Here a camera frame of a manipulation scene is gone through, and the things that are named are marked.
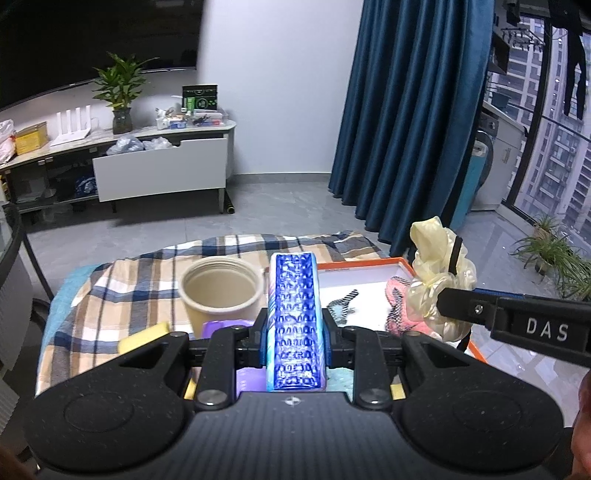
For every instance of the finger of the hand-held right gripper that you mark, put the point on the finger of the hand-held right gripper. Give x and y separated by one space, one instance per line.
466 307
455 254

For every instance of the white plastic bag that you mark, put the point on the white plastic bag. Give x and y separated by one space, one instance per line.
5 138

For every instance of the hanging clothes rack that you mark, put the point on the hanging clothes rack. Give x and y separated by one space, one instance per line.
521 37

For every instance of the blue patterned bag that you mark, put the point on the blue patterned bag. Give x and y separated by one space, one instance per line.
87 184

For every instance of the dark blue curtain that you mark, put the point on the dark blue curtain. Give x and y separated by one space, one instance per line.
406 115

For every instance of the beige paper cup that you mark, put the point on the beige paper cup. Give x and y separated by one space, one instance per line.
217 314

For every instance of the green black box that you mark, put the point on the green black box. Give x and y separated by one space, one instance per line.
201 99

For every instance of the plaid blanket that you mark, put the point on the plaid blanket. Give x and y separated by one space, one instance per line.
138 286

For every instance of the clear tray of small things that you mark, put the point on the clear tray of small things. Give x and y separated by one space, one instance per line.
203 121

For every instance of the potted plant dark vase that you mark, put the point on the potted plant dark vase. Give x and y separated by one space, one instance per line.
122 122

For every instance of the grey blue plastic bag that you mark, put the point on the grey blue plastic bag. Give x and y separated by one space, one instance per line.
124 145

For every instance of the large black television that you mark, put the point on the large black television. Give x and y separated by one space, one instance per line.
92 37

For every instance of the yellow box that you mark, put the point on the yellow box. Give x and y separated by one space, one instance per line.
31 138

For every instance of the white router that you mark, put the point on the white router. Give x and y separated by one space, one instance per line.
69 136

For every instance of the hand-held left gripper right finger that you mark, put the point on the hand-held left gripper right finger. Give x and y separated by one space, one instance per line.
333 341

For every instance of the balcony potted plant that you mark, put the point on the balcony potted plant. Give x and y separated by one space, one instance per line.
579 281
545 244

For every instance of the cream scrunchie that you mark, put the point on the cream scrunchie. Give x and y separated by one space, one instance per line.
429 295

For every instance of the pink striped sock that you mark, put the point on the pink striped sock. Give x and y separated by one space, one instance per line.
401 318

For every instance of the yellow sponge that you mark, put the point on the yellow sponge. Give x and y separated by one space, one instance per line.
147 334

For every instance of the orange rimmed tray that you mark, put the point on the orange rimmed tray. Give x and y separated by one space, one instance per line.
364 281

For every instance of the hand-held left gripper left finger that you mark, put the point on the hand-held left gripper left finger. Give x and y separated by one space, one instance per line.
254 339

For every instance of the white tv cabinet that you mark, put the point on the white tv cabinet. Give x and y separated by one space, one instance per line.
60 150

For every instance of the white figurine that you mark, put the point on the white figurine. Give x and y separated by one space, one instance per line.
162 121

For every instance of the white washing machine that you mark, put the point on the white washing machine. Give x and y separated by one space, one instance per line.
503 166

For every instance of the black gold roll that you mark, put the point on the black gold roll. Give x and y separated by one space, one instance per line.
229 205

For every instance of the hanging black clothes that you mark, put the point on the hanging black clothes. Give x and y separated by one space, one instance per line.
577 60

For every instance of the black white striped band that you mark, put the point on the black white striped band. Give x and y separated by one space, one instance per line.
344 300

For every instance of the blue pink tissue pack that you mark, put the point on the blue pink tissue pack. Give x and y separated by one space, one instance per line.
295 323

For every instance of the clear plastic bag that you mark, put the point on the clear plastic bag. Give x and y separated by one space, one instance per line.
159 143

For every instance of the purple wet wipes pack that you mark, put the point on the purple wet wipes pack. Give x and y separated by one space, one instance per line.
217 327

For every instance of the open white drawer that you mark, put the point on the open white drawer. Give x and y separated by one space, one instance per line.
161 168

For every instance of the round black table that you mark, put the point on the round black table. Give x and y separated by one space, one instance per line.
14 217

